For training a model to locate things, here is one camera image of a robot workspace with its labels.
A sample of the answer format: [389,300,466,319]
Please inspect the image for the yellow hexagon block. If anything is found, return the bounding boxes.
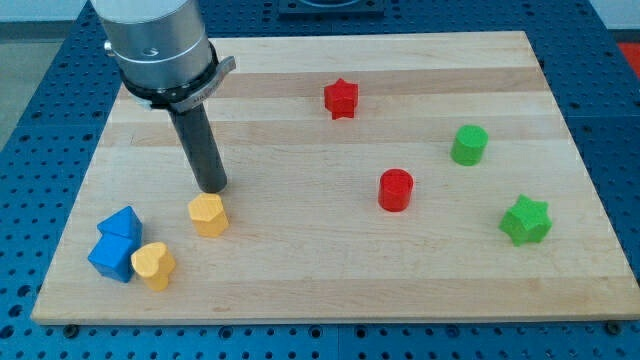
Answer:
[188,193,229,238]

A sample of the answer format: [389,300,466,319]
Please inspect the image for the green cylinder block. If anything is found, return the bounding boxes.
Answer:
[450,125,489,166]

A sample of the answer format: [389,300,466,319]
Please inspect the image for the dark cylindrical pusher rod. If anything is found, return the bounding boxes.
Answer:
[169,104,227,193]

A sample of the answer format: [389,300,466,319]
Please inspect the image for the red cylinder block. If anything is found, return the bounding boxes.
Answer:
[378,168,414,212]

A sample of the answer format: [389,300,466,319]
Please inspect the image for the yellow heart block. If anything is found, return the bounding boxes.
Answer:
[130,242,176,291]

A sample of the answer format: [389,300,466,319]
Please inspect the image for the green star block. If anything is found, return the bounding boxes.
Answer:
[498,194,553,246]

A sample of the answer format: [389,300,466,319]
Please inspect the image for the wooden board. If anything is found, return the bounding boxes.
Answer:
[32,31,639,325]

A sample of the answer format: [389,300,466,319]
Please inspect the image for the blue triangle block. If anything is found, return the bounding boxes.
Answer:
[97,206,143,246]

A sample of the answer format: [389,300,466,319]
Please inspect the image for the blue cube block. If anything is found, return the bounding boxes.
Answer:
[87,233,141,283]

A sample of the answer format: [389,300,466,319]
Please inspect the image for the red star block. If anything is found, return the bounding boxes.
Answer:
[324,78,359,120]

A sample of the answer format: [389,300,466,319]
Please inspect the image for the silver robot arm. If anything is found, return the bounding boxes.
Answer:
[91,0,236,113]

